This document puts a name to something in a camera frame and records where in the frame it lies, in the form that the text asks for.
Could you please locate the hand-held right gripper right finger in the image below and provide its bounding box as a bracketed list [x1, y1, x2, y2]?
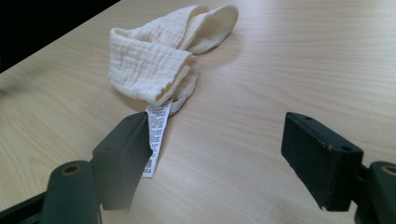
[280, 111, 364, 213]

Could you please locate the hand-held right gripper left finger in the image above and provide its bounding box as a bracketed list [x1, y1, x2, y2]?
[91, 111, 154, 214]

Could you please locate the cream muslin cloth with label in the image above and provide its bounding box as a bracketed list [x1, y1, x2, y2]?
[107, 3, 240, 179]

